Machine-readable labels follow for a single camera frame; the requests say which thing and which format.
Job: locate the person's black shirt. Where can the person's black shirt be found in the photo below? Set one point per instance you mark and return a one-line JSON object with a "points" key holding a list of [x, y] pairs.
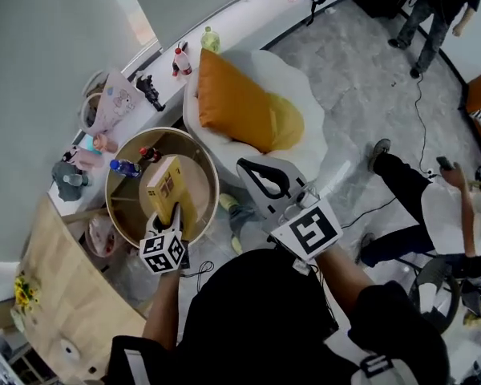
{"points": [[264, 319]]}

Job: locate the pink flask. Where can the pink flask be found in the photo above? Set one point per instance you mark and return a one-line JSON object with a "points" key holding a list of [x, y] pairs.
{"points": [[84, 158]]}

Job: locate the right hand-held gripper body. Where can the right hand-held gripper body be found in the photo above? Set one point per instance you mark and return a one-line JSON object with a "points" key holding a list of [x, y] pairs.
{"points": [[308, 229]]}

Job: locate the white sofa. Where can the white sofa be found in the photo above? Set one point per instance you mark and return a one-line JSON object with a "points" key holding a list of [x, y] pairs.
{"points": [[300, 94]]}

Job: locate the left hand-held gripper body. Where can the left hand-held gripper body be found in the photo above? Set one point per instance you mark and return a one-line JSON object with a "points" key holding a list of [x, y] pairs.
{"points": [[164, 253]]}

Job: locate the orange sofa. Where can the orange sofa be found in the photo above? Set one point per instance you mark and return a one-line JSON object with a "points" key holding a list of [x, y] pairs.
{"points": [[479, 92]]}

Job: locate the black phone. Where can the black phone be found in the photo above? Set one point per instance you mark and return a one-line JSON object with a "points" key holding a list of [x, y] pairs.
{"points": [[445, 163]]}

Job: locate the translucent plastic bag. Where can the translucent plastic bag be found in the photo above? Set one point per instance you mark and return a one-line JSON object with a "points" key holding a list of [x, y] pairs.
{"points": [[101, 237]]}

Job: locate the black handheld device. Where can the black handheld device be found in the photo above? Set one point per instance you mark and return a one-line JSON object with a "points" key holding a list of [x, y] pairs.
{"points": [[149, 90]]}

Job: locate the blue plastic bottle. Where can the blue plastic bottle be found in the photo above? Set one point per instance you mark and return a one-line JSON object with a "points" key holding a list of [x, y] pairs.
{"points": [[126, 168]]}

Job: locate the yellow book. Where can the yellow book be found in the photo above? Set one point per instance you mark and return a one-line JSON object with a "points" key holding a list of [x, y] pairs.
{"points": [[166, 185]]}

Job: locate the person's jeans leg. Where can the person's jeans leg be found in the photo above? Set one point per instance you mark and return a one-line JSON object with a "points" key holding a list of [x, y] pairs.
{"points": [[242, 219]]}

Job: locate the person's green shoe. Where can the person's green shoe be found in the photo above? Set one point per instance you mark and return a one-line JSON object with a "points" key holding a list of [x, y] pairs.
{"points": [[228, 202], [237, 245]]}

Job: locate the dark cola bottle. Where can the dark cola bottle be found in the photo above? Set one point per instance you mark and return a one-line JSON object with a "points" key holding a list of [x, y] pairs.
{"points": [[150, 155]]}

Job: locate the grey cloth bag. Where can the grey cloth bag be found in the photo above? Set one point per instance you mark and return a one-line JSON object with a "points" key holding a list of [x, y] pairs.
{"points": [[66, 191]]}

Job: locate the yellow sunflower bunch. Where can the yellow sunflower bunch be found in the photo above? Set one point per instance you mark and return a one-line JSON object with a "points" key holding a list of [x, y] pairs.
{"points": [[25, 293]]}

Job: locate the orange cushion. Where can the orange cushion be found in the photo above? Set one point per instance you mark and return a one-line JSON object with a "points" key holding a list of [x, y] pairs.
{"points": [[240, 102]]}

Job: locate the person's left forearm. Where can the person's left forearm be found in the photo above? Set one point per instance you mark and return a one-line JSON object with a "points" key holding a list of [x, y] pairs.
{"points": [[164, 307]]}

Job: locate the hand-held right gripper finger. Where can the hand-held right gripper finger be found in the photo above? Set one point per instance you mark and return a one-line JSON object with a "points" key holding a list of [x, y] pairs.
{"points": [[257, 195], [286, 168]]}

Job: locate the light wooden desk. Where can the light wooden desk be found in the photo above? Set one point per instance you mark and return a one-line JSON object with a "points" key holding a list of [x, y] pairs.
{"points": [[72, 279]]}

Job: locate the black wicker chair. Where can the black wicker chair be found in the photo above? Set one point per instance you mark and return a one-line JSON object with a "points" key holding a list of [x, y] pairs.
{"points": [[435, 279]]}

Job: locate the green drink bottle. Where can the green drink bottle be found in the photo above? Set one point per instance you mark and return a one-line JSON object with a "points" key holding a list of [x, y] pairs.
{"points": [[211, 40]]}

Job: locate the clear water bottle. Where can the clear water bottle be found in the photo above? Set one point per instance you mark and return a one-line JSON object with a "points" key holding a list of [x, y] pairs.
{"points": [[75, 180]]}

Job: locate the pink lidded cup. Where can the pink lidded cup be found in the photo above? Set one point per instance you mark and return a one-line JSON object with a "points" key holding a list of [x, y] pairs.
{"points": [[104, 143]]}

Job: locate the person's right forearm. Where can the person's right forearm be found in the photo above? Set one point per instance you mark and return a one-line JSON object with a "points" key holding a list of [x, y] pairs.
{"points": [[342, 275]]}

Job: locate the pink cartoon tote bag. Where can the pink cartoon tote bag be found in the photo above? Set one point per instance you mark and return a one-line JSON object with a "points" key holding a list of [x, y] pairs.
{"points": [[118, 102]]}

